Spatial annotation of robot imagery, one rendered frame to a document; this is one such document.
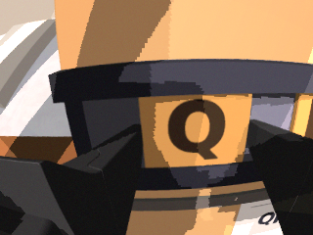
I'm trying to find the white paper ticket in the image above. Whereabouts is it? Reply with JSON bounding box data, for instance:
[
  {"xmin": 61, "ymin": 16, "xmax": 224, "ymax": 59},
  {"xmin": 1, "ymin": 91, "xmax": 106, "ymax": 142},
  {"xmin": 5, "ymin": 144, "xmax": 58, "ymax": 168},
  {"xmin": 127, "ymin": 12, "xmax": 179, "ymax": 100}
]
[{"xmin": 231, "ymin": 200, "xmax": 283, "ymax": 235}]

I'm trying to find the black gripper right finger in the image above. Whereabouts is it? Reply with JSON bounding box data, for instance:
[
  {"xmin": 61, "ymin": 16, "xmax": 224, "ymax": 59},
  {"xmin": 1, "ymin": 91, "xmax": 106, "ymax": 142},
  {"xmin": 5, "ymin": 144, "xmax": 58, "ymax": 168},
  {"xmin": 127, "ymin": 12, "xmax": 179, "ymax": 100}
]
[{"xmin": 246, "ymin": 118, "xmax": 313, "ymax": 235}]

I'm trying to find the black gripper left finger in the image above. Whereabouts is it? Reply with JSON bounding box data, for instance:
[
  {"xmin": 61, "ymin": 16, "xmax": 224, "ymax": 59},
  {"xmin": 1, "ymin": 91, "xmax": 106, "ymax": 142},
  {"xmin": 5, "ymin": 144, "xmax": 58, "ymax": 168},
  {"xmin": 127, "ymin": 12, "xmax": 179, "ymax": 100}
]
[{"xmin": 0, "ymin": 124, "xmax": 144, "ymax": 235}]

